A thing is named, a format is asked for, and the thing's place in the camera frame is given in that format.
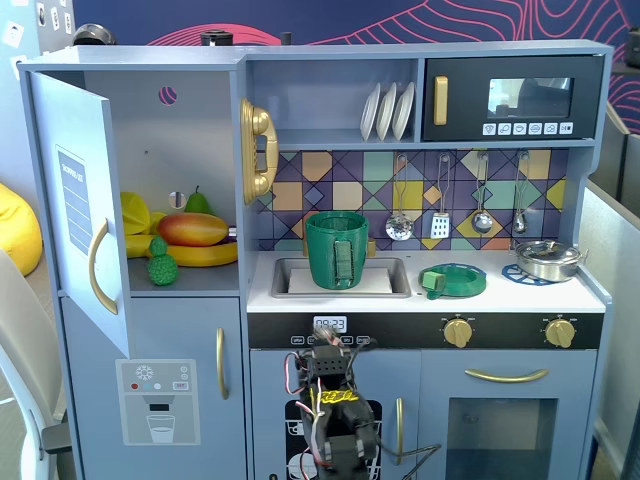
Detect green toy pineapple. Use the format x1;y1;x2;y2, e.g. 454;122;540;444
146;235;180;287

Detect green printed cup recipient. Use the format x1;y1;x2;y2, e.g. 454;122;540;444
304;211;370;291

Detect blue shopping list cabinet door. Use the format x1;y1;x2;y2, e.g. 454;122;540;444
27;69;134;360

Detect steel toy skimmer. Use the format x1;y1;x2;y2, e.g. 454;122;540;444
384;153;416;242

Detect grey toy sink basin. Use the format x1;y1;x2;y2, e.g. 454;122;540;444
271;256;412;300

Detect gold toy telephone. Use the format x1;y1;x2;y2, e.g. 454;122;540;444
238;97;280;205

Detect yellow toy banana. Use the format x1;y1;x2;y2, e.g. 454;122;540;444
125;233;240;268

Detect steel toy slotted spatula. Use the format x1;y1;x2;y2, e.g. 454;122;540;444
429;153;452;240

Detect green toy pear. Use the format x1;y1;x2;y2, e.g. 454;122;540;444
183;185;214;217

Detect red yellow toy mango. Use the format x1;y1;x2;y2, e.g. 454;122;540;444
156;212;232;248

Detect white toy plate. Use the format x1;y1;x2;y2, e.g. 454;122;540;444
360;82;382;142
391;81;416;142

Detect white plates stack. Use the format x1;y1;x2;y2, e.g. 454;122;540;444
375;82;398;142

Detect steel toy ladle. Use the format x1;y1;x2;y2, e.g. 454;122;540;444
470;152;494;235

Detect gold stove knob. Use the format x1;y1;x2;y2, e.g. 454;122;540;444
443;318;474;348
544;318;575;348

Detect blue toy kitchen unit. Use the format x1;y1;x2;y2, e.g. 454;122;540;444
17;39;616;480

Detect blue round trivet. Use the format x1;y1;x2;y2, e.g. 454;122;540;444
501;263;559;287

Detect black toy microwave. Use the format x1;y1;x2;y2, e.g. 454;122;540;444
421;54;605;143

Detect steel toy spoon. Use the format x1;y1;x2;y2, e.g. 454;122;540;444
511;151;531;235

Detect steel toy pot with lid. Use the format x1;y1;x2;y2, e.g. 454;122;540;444
509;238;589;283

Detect black cylindrical device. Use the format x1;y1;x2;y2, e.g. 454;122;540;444
200;29;236;48

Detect grey desk divider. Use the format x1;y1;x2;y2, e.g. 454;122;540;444
574;179;640;466

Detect black round device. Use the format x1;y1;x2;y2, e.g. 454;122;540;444
72;22;118;47

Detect yellow beanbag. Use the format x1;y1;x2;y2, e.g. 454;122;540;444
0;182;44;279

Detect white office chair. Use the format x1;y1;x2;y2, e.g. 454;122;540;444
0;248;74;480

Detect green printed ring lid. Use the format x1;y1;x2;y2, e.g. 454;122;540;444
418;263;488;301

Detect black cable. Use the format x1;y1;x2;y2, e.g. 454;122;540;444
382;442;442;480

